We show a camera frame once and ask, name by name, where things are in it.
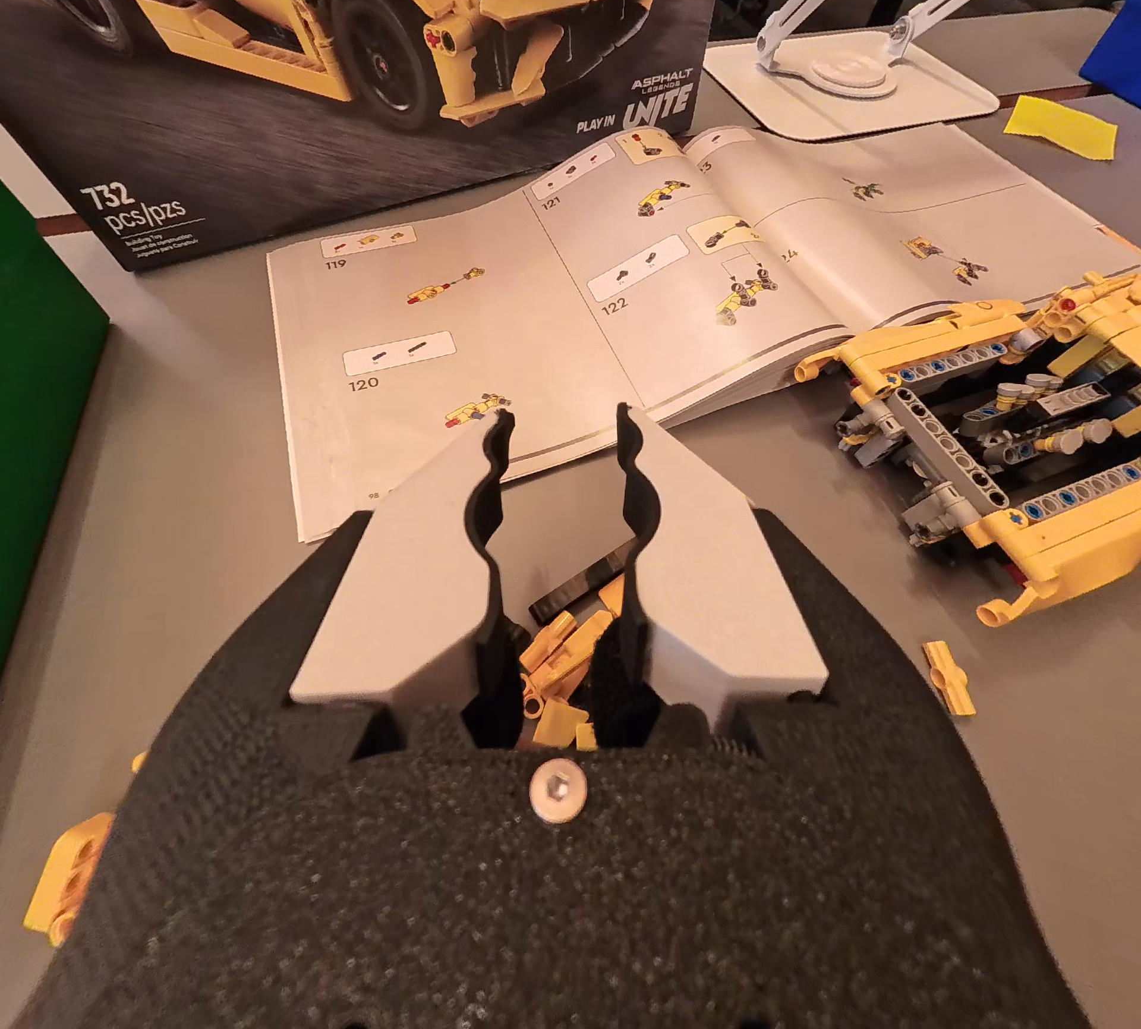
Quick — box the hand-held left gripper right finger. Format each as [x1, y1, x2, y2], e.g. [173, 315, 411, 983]
[592, 403, 830, 749]

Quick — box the yellow holed beam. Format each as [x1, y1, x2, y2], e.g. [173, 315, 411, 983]
[22, 812, 117, 947]

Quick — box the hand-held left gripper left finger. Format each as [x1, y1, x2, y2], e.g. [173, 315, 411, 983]
[289, 409, 527, 749]

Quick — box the blue storage bin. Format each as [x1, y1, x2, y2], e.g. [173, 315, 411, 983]
[1079, 4, 1141, 107]

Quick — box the toy car set box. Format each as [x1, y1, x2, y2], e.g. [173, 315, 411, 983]
[0, 0, 736, 274]

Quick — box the yellow connector brick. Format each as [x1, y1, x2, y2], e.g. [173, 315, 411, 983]
[921, 641, 977, 718]

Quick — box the grey desk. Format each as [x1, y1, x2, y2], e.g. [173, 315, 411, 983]
[0, 12, 1141, 1029]

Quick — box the open instruction booklet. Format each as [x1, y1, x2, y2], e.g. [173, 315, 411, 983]
[266, 124, 1141, 544]

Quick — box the green storage bin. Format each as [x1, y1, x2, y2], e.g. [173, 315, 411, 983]
[0, 182, 110, 678]

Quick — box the yellow toy brick car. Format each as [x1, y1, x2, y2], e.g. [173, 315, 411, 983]
[793, 269, 1141, 627]

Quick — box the white document stand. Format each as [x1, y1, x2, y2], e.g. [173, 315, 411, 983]
[702, 0, 1084, 143]

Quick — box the yellow sticky note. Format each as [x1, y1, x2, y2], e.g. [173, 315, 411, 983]
[1003, 95, 1118, 161]

